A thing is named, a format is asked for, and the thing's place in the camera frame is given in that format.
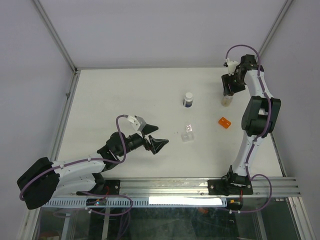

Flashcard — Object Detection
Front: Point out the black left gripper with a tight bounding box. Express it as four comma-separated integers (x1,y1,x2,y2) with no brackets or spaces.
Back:
117,124,168,157

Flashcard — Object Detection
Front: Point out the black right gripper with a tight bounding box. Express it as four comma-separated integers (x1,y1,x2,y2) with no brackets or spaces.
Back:
221,70,245,96

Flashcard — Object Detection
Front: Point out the clear glass pill vial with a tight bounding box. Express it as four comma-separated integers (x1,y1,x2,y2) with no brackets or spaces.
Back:
221,93,234,107

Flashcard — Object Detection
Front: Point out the orange pill organizer box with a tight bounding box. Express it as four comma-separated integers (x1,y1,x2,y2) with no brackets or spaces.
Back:
218,117,232,129

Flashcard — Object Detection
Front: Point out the clear pill organizer box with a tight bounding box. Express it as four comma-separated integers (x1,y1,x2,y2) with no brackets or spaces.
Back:
181,122,195,143

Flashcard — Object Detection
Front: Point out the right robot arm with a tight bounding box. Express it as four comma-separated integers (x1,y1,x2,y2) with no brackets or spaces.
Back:
219,54,282,196

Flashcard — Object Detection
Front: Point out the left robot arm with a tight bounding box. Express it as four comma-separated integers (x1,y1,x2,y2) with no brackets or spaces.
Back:
17,124,169,210

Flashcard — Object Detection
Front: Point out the white pill bottle blue label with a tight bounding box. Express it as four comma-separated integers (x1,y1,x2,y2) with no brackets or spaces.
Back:
183,92,194,108

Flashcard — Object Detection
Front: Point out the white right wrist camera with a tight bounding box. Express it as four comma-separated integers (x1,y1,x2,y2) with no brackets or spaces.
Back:
223,58,239,76

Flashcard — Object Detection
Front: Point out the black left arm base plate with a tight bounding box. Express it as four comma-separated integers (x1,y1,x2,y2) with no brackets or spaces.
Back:
87,179,121,196

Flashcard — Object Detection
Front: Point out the grey slotted cable duct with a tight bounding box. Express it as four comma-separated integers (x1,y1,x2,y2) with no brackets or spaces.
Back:
44,196,227,208

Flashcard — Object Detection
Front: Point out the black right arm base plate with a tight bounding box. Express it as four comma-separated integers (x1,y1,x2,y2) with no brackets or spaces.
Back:
207,179,254,196

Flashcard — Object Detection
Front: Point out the aluminium frame right post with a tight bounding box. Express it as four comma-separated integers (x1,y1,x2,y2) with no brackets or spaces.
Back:
250,0,295,60

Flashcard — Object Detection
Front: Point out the aluminium frame post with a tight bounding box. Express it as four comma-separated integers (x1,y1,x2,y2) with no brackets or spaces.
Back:
250,0,295,60
31,0,78,73

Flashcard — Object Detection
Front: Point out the aluminium mounting rail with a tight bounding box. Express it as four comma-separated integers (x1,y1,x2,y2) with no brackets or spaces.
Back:
31,176,300,198

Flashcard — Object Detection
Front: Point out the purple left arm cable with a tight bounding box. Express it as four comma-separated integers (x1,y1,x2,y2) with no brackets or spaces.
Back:
19,114,131,202

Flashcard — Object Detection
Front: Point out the aluminium frame left post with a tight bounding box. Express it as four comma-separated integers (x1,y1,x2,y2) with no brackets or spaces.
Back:
31,0,78,73

